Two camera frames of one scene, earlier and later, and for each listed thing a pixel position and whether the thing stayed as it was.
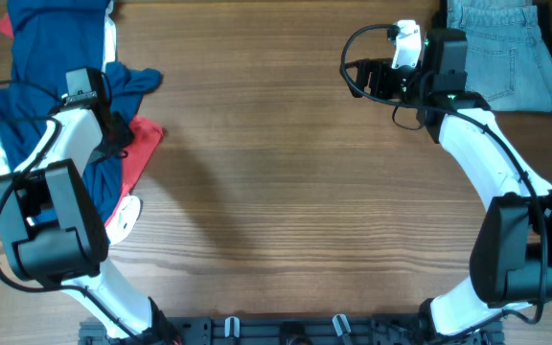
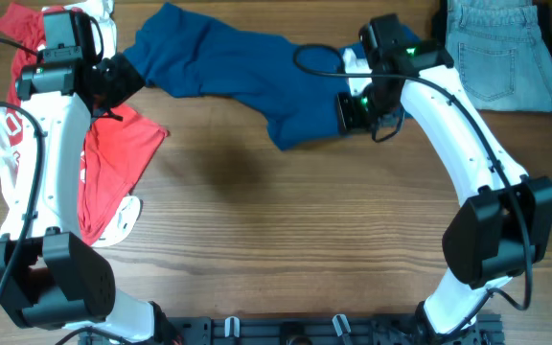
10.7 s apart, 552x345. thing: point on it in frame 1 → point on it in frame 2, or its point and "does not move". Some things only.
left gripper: [125, 137] → [124, 76]
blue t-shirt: [50, 37] → [292, 78]
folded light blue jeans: [508, 60] does not move
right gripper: [380, 69] → [348, 121]
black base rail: [296, 330] does not move
